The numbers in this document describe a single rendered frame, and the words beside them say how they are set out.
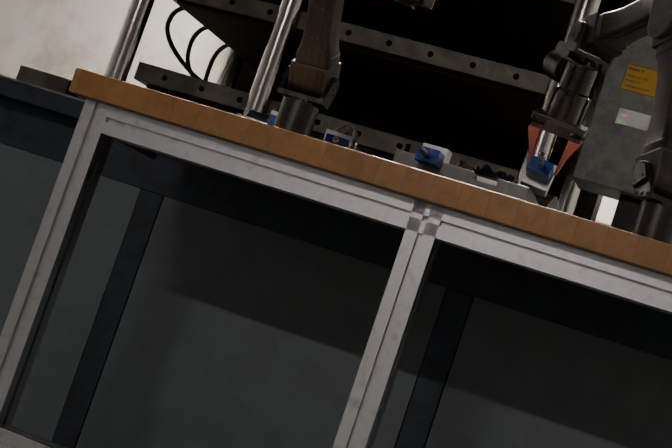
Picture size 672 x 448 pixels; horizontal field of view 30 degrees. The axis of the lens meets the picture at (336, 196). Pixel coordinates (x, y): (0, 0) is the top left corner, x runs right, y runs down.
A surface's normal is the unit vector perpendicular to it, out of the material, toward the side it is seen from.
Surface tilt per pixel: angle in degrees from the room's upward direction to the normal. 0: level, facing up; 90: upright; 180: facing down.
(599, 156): 90
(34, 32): 90
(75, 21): 90
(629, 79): 90
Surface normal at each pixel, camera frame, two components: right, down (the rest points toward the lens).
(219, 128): -0.25, -0.18
